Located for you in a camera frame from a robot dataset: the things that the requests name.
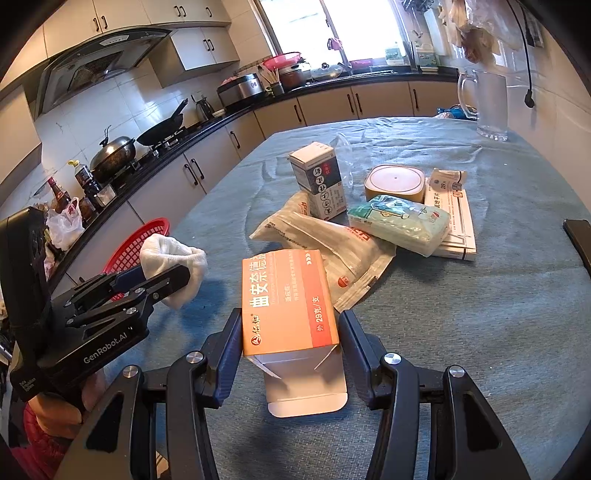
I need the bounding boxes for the glass pitcher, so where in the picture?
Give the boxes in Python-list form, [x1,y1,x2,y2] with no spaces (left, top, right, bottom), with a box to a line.
[457,68,509,141]

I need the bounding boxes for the person's left hand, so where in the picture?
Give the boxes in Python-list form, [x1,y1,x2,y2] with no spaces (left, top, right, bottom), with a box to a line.
[28,371,108,439]

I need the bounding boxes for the pan with glass lid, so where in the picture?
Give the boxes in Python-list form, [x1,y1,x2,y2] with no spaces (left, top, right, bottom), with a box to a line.
[310,62,346,81]

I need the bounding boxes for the brown pot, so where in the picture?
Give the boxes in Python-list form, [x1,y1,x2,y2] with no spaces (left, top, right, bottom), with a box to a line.
[279,65,311,89]

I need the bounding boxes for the flat white box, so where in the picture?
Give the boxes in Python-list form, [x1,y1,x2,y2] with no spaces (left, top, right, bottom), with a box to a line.
[424,187,477,262]

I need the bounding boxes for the dark sauce bottle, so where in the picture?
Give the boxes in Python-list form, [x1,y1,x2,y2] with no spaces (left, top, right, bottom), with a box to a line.
[68,159,103,204]

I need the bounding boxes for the red plastic basket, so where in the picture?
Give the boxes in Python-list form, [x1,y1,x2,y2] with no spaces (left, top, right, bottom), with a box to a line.
[102,218,171,278]

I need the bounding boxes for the black cable with plug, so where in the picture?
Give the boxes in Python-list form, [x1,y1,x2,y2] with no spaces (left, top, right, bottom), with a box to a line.
[507,0,536,109]

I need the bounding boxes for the brown glass bottle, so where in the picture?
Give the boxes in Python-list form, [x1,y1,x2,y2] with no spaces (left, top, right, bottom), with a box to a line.
[46,178,72,213]

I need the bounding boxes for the yellow container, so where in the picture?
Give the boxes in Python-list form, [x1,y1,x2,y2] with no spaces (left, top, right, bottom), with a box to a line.
[365,164,426,204]

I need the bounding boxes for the black phone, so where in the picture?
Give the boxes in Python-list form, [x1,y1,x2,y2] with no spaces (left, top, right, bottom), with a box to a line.
[562,218,591,273]

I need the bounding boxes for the black wok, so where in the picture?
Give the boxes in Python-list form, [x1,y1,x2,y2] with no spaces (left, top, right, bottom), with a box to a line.
[137,98,190,147]

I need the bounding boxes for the white cloth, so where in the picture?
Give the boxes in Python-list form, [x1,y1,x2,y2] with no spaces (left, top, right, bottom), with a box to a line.
[139,233,208,311]

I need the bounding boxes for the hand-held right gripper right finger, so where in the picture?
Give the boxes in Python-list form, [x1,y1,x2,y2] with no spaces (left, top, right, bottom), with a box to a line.
[338,309,532,480]

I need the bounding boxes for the steel pot with lid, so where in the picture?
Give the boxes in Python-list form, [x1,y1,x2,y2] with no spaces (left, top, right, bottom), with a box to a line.
[89,126,138,178]

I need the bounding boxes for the white plastic mask package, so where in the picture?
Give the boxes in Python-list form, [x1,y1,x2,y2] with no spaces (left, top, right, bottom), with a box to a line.
[249,191,397,315]

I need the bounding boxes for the hanging plastic bags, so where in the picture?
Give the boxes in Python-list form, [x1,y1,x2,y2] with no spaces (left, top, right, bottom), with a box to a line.
[438,0,522,51]

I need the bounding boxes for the pink basin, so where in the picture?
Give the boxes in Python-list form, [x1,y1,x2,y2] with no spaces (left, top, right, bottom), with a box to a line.
[262,52,302,71]

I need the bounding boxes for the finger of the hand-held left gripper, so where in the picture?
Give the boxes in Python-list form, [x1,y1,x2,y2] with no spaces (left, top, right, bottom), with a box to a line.
[69,268,149,306]
[67,264,191,328]

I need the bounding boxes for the person's left forearm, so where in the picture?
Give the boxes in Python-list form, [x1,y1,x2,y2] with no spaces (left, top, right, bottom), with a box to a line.
[9,401,70,480]

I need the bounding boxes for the range hood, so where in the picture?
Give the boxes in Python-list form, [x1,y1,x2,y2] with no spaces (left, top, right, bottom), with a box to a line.
[34,28,174,116]

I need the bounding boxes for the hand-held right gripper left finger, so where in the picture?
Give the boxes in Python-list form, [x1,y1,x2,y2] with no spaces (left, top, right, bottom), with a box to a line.
[69,307,244,480]

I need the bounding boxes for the cream wall cabinets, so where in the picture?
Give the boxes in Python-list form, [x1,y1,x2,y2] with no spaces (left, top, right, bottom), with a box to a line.
[41,0,241,88]

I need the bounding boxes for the window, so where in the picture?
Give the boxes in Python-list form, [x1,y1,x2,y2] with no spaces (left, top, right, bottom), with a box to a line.
[259,0,411,70]

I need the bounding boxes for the cream base cabinets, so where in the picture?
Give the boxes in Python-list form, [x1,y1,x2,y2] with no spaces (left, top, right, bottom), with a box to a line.
[60,80,462,287]

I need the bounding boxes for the chopstick holder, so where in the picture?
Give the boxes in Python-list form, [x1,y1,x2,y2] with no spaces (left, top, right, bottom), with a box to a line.
[259,65,284,97]

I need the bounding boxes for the black kitchen countertop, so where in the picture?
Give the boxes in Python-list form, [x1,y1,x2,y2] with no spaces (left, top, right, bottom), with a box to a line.
[46,67,462,282]

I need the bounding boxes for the white plastic bag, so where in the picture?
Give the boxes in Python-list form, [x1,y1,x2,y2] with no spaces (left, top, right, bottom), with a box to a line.
[45,199,86,252]

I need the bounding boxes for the orange cardboard box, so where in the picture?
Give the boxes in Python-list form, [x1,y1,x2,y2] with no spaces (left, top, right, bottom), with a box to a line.
[242,249,348,418]

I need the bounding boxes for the small white packet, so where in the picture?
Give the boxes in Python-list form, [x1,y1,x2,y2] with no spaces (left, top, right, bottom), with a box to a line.
[427,168,468,192]

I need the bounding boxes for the blue bag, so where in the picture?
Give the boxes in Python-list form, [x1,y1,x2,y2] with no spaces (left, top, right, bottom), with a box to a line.
[436,105,476,121]

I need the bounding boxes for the white and blue box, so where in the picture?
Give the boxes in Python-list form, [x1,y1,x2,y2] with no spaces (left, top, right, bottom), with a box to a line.
[288,141,348,220]

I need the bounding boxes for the rice cooker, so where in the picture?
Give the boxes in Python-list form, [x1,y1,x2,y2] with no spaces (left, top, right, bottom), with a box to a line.
[217,73,265,108]

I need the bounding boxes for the green tissue pack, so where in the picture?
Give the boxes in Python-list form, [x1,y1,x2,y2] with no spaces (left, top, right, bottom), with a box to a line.
[347,194,452,258]

